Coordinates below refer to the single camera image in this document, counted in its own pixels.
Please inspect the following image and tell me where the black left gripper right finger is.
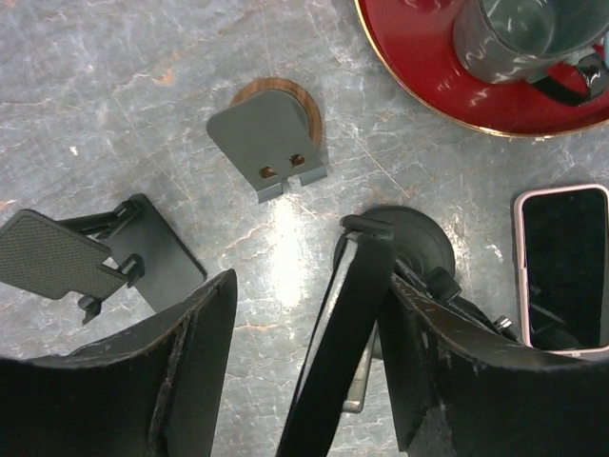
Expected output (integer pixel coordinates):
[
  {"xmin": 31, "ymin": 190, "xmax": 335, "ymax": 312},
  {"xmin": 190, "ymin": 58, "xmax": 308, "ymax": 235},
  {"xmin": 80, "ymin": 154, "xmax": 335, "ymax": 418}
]
[{"xmin": 378, "ymin": 276, "xmax": 608, "ymax": 456}]

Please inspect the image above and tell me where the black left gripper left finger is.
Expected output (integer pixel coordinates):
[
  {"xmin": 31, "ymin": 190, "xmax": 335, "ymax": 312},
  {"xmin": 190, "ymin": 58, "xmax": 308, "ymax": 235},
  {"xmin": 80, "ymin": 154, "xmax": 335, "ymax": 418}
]
[{"xmin": 1, "ymin": 270, "xmax": 237, "ymax": 456}]

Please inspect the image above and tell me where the black round-base phone stand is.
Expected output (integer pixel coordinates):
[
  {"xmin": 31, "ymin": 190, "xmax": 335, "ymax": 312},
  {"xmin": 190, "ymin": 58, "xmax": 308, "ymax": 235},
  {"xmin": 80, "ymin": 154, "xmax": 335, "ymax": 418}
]
[{"xmin": 320, "ymin": 206, "xmax": 518, "ymax": 414}]

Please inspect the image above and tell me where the black folding phone stand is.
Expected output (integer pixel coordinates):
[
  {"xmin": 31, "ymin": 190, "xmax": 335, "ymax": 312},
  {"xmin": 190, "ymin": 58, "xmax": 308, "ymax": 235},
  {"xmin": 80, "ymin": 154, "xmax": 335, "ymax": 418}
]
[{"xmin": 1, "ymin": 194, "xmax": 207, "ymax": 323}]

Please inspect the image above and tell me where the grey stand on wooden base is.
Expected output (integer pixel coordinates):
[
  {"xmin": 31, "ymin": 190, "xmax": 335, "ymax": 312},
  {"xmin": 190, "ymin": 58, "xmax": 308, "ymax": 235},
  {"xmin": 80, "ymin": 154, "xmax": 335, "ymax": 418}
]
[{"xmin": 206, "ymin": 77, "xmax": 327, "ymax": 203}]

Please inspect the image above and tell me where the grey glass mug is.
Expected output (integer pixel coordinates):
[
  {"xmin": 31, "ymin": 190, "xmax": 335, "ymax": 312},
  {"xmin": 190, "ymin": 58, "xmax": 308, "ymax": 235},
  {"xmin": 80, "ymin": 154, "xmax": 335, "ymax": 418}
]
[{"xmin": 453, "ymin": 1, "xmax": 608, "ymax": 107}]

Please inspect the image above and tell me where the red round tray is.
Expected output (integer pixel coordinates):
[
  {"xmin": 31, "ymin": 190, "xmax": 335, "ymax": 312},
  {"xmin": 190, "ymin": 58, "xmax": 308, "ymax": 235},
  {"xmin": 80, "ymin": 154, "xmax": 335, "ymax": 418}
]
[{"xmin": 355, "ymin": 0, "xmax": 608, "ymax": 138}]

